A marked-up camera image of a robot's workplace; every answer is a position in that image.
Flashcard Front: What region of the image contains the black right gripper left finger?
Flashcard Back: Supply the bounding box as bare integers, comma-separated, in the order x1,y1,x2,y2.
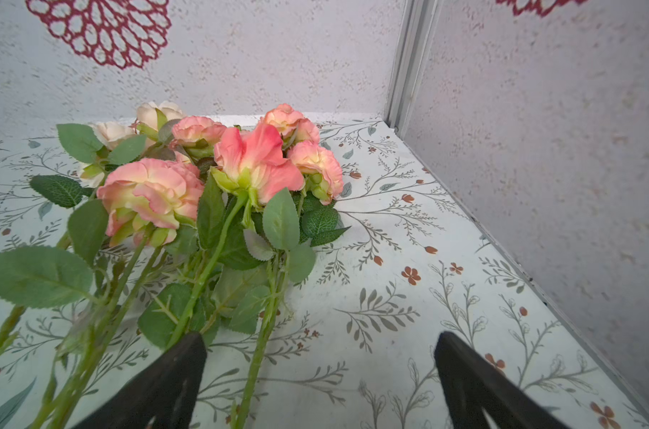
76,332,207,429

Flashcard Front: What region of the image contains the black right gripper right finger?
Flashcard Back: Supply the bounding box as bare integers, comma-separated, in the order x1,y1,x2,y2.
434,331,566,429

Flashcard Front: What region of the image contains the pink rose bouquet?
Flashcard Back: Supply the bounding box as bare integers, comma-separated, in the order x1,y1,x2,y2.
0,103,345,428

